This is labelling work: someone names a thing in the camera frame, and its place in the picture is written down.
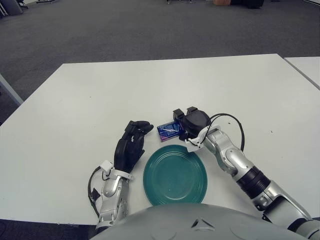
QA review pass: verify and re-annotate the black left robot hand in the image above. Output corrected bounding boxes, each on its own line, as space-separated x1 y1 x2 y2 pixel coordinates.
113 120 154 173

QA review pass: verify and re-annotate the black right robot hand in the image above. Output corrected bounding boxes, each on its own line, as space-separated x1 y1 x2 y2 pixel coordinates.
171 106 210 141

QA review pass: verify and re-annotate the blue purple gum pack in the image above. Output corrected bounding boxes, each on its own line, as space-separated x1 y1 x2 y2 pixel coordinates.
156 121 186 143

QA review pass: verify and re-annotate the round green plate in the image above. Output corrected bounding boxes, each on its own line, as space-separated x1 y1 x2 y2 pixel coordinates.
143 144 208 206

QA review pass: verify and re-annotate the grey robot torso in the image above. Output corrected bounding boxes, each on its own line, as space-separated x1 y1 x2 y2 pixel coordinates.
91 202 308 240

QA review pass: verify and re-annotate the white neighbouring table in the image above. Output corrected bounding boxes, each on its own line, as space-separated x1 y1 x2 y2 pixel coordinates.
283 56 320 90

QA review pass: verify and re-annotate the grey edged side table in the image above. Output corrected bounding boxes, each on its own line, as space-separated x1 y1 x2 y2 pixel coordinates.
0 73 25 106

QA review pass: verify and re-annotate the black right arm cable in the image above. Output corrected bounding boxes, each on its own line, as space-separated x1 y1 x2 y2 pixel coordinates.
207 113 245 151

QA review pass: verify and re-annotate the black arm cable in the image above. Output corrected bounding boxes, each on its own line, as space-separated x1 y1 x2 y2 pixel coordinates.
87 166 103 216
207 113 245 151

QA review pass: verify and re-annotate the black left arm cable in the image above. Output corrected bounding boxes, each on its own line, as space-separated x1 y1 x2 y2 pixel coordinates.
87 166 103 216

